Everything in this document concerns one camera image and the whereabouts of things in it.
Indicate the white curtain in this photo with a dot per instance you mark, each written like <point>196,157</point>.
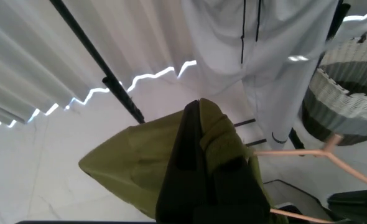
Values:
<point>31,62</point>

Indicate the pink clothes hanger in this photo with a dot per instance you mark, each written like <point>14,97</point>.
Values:
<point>295,152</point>

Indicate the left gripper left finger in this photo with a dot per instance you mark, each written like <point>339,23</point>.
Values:
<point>183,180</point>

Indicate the green garment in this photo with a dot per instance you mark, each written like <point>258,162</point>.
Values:
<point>133,161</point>

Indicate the pale grey shorts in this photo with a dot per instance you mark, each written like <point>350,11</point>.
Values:
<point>280,93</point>

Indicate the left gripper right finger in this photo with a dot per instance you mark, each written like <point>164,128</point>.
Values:
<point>236,193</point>

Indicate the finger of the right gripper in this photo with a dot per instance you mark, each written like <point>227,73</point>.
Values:
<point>357,205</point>

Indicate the white laundry basket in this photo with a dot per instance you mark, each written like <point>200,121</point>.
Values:
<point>332,84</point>

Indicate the black clothes rack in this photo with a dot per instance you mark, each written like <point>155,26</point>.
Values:
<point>124,99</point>

